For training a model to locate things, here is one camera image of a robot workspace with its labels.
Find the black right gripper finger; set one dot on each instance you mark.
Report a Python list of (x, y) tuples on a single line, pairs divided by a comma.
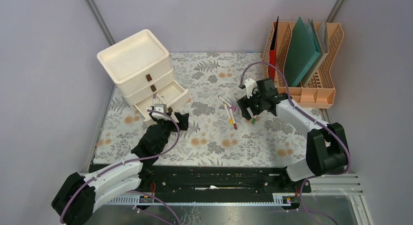
[(252, 112), (243, 108)]

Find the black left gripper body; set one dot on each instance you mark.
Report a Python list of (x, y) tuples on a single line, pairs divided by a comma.
[(168, 125)]

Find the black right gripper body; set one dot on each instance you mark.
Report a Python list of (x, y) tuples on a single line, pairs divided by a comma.
[(255, 101)]

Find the purple capped white marker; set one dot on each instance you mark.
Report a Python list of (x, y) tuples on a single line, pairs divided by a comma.
[(154, 100)]

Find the red file folder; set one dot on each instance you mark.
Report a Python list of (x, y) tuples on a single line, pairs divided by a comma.
[(272, 52)]

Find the cream drawer unit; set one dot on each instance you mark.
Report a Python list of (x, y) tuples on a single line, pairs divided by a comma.
[(141, 66)]

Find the teal file folder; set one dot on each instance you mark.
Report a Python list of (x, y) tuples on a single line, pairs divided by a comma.
[(300, 52)]

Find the beige file folder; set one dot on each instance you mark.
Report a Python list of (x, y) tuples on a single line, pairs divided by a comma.
[(320, 40)]

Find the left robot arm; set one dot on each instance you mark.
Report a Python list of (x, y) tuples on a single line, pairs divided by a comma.
[(82, 195)]

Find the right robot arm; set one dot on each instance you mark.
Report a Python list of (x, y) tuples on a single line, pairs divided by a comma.
[(326, 148)]

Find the floral desk mat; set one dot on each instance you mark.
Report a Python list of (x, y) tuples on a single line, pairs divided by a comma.
[(210, 139)]

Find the dark red capped white marker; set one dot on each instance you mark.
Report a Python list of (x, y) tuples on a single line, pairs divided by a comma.
[(233, 119)]

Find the yellow capped white marker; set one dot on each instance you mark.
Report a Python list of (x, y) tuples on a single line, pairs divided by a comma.
[(228, 114)]

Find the peach plastic file organizer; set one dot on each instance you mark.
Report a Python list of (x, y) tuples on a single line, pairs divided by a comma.
[(316, 89)]

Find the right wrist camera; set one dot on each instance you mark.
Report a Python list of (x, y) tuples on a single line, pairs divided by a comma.
[(250, 87)]

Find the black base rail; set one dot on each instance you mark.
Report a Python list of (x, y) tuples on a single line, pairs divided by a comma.
[(173, 179)]

